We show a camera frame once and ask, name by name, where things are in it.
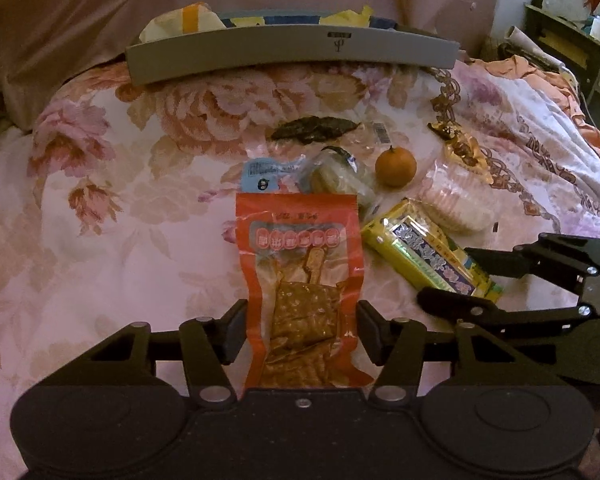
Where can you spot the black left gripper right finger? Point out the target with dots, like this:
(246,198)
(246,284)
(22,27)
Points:
(401,347)

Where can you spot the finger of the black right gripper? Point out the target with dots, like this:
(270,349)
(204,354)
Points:
(566,261)
(454,308)

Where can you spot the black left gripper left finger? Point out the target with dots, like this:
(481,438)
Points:
(203,345)

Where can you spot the yellow blue biscuit pack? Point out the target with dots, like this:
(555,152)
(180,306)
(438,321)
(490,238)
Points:
(421,252)

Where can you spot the red dried tofu snack packet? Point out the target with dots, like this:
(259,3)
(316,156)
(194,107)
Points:
(302,260)

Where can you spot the orange tangerine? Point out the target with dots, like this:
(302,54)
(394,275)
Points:
(395,167)

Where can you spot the gold snack packet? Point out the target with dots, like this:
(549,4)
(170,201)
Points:
(462,149)

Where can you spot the blue white snack packet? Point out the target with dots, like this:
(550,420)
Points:
(269,175)

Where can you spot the clear cookie pack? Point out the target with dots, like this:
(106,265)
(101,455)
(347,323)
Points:
(335,171)

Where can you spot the dark dried meat clear packet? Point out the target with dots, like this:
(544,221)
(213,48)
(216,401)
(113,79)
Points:
(311,129)

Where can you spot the dark wooden side table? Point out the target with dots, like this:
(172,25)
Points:
(580,52)

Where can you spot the orange crumpled blanket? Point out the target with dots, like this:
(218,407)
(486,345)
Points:
(554,85)

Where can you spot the white cup on table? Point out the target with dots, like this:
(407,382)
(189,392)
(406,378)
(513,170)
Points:
(595,28)

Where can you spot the grey snack tray box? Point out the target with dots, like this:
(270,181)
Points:
(264,38)

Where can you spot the yellow snack wrapper in tray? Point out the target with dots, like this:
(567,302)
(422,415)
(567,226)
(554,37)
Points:
(348,18)

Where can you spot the white orange striped snack bag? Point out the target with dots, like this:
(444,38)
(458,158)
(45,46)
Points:
(196,17)

